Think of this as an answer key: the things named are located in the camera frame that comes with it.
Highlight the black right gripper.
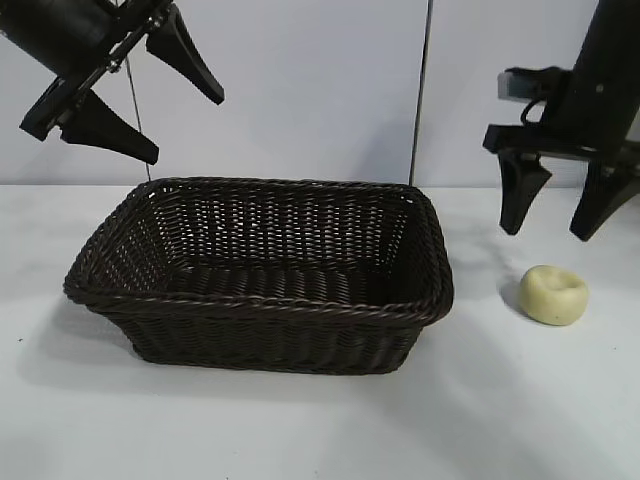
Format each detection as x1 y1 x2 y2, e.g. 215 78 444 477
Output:
482 0 640 242

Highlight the thin grey vertical rod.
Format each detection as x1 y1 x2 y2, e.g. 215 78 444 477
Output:
126 52 153 180
408 0 435 187

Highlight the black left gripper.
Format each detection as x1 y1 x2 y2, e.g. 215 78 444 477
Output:
0 0 226 166

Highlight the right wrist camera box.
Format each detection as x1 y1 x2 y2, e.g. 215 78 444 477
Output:
497 65 574 102

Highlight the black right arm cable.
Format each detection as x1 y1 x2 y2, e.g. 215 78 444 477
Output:
518 97 551 126

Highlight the dark brown wicker basket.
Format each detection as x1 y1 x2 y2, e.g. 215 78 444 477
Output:
63 174 455 376

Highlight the pale yellow egg yolk pastry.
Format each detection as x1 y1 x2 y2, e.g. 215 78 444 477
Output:
518 264 590 327

